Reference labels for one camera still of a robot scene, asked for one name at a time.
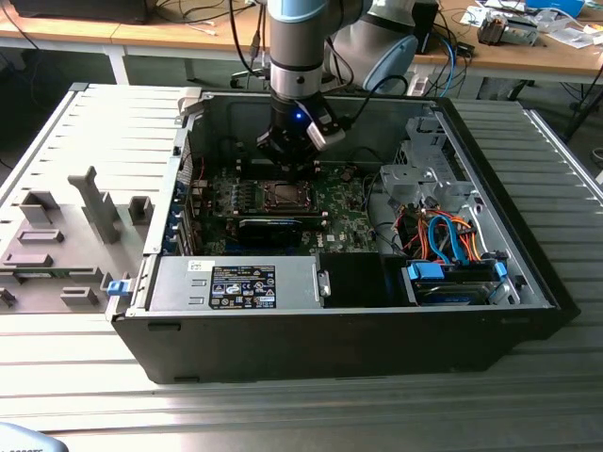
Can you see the CPU cooler with fan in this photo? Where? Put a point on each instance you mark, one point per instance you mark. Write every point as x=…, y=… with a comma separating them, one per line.
x=492, y=28

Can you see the grey power supply unit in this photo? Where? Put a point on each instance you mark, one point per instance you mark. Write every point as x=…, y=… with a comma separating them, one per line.
x=179, y=282

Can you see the CPU socket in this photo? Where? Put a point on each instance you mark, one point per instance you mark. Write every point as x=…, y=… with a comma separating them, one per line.
x=314, y=198

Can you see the green motherboard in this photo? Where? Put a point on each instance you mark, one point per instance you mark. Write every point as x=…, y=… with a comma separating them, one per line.
x=348, y=221

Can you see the blue plastic clip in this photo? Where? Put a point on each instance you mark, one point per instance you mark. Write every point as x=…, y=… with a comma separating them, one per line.
x=118, y=288

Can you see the silver topped CPU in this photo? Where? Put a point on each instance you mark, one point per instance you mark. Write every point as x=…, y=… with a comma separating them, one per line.
x=287, y=194

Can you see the grey parts rack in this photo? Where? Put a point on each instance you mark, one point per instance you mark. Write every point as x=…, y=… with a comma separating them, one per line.
x=94, y=207

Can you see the grey rounded device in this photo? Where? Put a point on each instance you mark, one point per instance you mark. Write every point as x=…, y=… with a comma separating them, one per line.
x=23, y=440

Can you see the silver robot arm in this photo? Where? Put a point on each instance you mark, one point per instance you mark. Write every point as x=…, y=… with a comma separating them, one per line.
x=297, y=42

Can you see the wooden desk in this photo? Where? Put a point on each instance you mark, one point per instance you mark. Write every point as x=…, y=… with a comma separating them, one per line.
x=141, y=35
x=518, y=61

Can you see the grey metal drive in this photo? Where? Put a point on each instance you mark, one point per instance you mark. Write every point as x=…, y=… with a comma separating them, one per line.
x=523, y=33

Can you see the silver metal drive cage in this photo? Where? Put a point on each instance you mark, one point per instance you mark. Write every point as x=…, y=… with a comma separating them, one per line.
x=410, y=176

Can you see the hard disk in blue carrier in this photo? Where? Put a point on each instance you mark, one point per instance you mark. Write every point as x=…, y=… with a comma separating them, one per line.
x=452, y=294

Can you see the black graphics card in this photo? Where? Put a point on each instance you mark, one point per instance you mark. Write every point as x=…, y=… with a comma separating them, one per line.
x=268, y=233

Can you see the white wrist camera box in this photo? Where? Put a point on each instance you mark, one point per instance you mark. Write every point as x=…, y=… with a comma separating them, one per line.
x=325, y=134

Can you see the black fan shroud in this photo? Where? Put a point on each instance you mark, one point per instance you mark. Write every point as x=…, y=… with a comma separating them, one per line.
x=353, y=280

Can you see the black box on desk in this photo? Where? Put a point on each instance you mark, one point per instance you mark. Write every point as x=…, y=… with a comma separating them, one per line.
x=70, y=9

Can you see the clear plastic bag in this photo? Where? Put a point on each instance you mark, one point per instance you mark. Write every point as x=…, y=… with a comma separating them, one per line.
x=570, y=35

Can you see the small white box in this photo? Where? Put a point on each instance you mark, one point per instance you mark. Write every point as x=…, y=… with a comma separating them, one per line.
x=417, y=85

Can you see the blue box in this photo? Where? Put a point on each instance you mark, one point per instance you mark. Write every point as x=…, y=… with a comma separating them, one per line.
x=556, y=4

